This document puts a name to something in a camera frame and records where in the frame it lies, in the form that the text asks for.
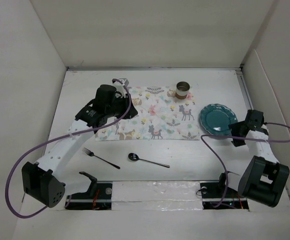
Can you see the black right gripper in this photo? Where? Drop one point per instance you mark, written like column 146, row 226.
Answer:
column 235, row 126

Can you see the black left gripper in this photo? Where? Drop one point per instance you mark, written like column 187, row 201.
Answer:
column 125, row 101

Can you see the teal scalloped plate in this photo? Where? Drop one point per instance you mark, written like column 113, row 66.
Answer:
column 216, row 118

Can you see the animal print cloth placemat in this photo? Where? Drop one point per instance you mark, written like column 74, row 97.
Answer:
column 161, row 116

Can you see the black fork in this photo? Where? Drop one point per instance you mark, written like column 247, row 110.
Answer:
column 91, row 154

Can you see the black slotted spoon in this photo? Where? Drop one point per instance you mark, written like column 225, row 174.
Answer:
column 134, row 157

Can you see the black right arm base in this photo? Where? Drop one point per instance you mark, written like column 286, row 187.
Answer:
column 212, row 191

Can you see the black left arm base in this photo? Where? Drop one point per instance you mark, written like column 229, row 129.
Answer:
column 98, row 196

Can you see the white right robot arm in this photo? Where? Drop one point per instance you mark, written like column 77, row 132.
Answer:
column 262, row 178

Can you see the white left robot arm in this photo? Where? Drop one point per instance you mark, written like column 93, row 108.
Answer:
column 42, row 179

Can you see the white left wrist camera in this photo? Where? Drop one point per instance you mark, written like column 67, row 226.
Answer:
column 119, row 84

